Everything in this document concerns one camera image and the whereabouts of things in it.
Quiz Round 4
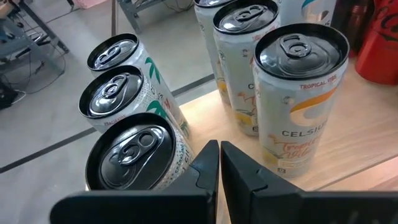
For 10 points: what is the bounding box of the Celsius Tropical Vibe can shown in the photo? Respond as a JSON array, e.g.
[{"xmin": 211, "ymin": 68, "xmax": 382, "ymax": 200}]
[{"xmin": 252, "ymin": 22, "xmax": 351, "ymax": 179}]

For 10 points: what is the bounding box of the wooden shelf board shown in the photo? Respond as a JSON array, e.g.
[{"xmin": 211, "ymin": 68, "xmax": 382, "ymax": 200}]
[{"xmin": 179, "ymin": 57, "xmax": 398, "ymax": 192}]

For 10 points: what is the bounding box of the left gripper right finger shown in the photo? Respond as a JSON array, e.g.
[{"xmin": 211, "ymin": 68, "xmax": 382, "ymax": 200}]
[{"xmin": 221, "ymin": 141, "xmax": 398, "ymax": 224}]

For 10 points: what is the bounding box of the Celsius can orange swirl logo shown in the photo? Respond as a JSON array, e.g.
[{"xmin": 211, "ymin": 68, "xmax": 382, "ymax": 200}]
[{"xmin": 193, "ymin": 0, "xmax": 233, "ymax": 106}]

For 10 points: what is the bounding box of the Celsius Arctic Vibe can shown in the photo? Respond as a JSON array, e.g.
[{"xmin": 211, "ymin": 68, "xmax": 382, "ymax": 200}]
[{"xmin": 275, "ymin": 0, "xmax": 338, "ymax": 28}]

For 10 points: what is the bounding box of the Celsius Peach Vibe can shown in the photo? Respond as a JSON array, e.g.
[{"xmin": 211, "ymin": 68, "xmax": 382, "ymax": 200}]
[
  {"xmin": 78, "ymin": 64, "xmax": 191, "ymax": 139},
  {"xmin": 86, "ymin": 32, "xmax": 175, "ymax": 110},
  {"xmin": 85, "ymin": 112, "xmax": 195, "ymax": 191}
]

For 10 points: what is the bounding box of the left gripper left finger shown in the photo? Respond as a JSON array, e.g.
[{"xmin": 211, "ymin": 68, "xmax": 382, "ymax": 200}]
[{"xmin": 49, "ymin": 140, "xmax": 220, "ymax": 224}]

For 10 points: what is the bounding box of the grey metal table frame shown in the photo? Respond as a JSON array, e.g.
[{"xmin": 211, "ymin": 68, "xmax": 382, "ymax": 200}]
[
  {"xmin": 117, "ymin": 0, "xmax": 165, "ymax": 34},
  {"xmin": 0, "ymin": 0, "xmax": 70, "ymax": 75}
]

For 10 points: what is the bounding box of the white Celsius can black lid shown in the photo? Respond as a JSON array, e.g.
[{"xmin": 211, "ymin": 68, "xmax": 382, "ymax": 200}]
[{"xmin": 213, "ymin": 0, "xmax": 281, "ymax": 137}]

